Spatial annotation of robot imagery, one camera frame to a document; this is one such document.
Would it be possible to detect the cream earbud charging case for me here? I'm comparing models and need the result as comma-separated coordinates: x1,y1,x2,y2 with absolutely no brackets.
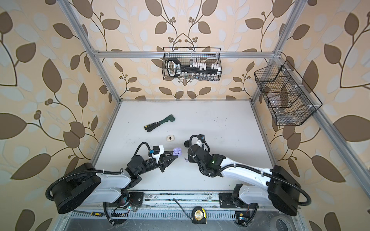
166,135,175,142

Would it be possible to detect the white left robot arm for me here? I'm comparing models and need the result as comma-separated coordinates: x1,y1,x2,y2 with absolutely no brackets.
45,141,182,214

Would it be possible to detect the aluminium frame post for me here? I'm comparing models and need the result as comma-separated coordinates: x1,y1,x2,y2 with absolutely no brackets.
57,0,121,103

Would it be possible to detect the yellow black tape measure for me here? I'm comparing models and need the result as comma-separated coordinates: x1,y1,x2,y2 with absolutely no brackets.
191,206,207,224

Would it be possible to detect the black yellow screwdriver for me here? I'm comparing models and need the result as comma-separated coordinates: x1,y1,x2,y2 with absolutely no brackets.
144,122,158,130

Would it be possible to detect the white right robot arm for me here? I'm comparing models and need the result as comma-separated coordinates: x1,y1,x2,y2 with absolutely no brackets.
184,134,312,216

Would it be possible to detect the green black rivet tool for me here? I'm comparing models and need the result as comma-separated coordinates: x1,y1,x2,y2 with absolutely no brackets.
146,115,175,132

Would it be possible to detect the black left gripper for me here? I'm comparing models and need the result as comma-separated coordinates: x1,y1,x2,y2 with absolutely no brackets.
136,151,177,177

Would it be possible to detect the purple earbud charging case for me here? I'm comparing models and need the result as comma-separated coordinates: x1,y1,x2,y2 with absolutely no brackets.
173,148,182,156

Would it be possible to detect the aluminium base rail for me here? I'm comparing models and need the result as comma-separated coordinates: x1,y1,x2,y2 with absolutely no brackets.
62,190,301,223

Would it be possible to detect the black wire basket with tools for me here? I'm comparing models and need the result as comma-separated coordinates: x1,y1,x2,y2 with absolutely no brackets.
161,46,222,81

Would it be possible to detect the black round charging case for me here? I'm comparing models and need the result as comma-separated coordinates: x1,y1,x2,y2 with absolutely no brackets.
184,140,190,148

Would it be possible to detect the black socket set holder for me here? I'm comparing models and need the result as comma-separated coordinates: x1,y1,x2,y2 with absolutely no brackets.
164,58,222,77

